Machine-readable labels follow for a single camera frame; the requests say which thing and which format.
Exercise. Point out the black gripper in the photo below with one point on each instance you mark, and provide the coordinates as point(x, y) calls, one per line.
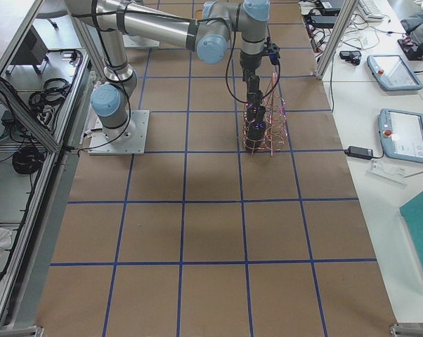
point(249, 62)

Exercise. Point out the dark wine bottle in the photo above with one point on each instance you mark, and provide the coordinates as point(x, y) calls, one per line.
point(255, 125)

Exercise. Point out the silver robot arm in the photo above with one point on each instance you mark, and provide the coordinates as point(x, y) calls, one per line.
point(208, 37)

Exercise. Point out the far teach pendant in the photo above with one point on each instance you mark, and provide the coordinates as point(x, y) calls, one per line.
point(393, 73)

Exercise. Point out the teach pendant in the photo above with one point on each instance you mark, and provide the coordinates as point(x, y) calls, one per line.
point(393, 73)
point(401, 134)

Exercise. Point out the black power adapter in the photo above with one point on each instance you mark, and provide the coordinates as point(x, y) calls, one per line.
point(359, 152)

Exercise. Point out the near teach pendant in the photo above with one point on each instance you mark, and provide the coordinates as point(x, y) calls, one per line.
point(401, 134)

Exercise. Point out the clear acrylic piece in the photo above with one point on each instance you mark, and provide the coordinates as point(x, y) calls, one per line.
point(393, 174)

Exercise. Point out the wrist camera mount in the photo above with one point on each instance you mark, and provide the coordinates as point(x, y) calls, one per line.
point(272, 51)

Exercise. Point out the copper wire bottle basket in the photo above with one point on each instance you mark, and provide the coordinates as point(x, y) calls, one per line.
point(275, 136)

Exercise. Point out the aluminium frame post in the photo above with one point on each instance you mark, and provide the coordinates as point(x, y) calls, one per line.
point(338, 30)

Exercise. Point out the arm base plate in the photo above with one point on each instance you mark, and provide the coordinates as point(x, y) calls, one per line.
point(120, 141)

